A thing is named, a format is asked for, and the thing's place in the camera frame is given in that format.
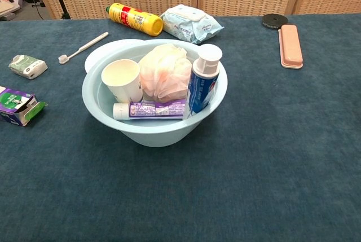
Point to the pink toothbrush case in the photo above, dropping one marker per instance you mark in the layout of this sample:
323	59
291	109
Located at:
292	44

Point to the pink bath pouf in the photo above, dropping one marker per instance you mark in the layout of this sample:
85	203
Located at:
166	75

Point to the yellow plastic bottle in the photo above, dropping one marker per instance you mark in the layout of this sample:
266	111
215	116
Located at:
132	17

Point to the purple green box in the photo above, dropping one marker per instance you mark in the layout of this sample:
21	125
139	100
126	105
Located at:
14	103

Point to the light blue wet wipes pack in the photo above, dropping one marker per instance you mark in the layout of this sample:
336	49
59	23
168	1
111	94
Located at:
191	26

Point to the dark blue table cloth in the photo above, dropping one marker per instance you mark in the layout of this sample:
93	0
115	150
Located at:
225	182

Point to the white toothbrush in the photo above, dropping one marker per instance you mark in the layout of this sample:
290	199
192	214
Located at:
84	46

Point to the white paper cup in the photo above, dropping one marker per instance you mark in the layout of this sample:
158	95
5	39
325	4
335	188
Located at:
119	75

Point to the black round disc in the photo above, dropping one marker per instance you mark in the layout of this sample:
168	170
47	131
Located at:
273	19

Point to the light blue plastic basin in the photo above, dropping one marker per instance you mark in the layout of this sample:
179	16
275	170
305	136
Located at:
158	134

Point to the purple toothpaste tube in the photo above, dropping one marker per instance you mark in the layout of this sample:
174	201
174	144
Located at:
146	110

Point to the blue toothpaste tube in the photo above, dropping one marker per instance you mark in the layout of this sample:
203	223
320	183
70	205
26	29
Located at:
201	89

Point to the small green tissue pack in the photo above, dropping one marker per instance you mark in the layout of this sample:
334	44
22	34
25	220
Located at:
26	65

